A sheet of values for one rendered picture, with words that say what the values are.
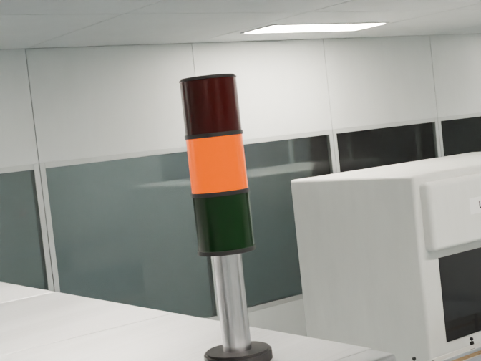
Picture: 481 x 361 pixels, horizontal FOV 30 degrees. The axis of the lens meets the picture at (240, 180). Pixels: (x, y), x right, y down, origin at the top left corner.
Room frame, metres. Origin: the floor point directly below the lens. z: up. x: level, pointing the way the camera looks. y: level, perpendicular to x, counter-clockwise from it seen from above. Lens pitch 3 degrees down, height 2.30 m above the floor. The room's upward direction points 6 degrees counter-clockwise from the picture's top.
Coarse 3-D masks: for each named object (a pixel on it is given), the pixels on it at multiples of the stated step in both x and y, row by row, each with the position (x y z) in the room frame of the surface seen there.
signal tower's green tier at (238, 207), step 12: (204, 204) 0.76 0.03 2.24; (216, 204) 0.75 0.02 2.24; (228, 204) 0.75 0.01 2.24; (240, 204) 0.76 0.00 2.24; (204, 216) 0.76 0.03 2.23; (216, 216) 0.75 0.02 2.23; (228, 216) 0.75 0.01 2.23; (240, 216) 0.76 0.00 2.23; (204, 228) 0.76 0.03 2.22; (216, 228) 0.75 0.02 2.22; (228, 228) 0.75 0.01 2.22; (240, 228) 0.76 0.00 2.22; (252, 228) 0.77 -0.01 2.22; (204, 240) 0.76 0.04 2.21; (216, 240) 0.75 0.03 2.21; (228, 240) 0.75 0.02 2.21; (240, 240) 0.76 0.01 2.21; (252, 240) 0.77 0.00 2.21
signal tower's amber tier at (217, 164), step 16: (192, 144) 0.76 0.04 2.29; (208, 144) 0.75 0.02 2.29; (224, 144) 0.75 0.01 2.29; (240, 144) 0.77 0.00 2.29; (192, 160) 0.76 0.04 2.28; (208, 160) 0.75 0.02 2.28; (224, 160) 0.75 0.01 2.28; (240, 160) 0.76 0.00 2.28; (192, 176) 0.77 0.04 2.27; (208, 176) 0.75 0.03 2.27; (224, 176) 0.75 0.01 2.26; (240, 176) 0.76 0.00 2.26; (192, 192) 0.77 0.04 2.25; (208, 192) 0.75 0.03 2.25
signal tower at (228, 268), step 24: (240, 192) 0.76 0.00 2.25; (216, 264) 0.77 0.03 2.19; (240, 264) 0.77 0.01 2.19; (216, 288) 0.77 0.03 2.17; (240, 288) 0.77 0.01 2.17; (240, 312) 0.77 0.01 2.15; (240, 336) 0.76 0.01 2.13; (216, 360) 0.75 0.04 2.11; (240, 360) 0.75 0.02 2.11; (264, 360) 0.76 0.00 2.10
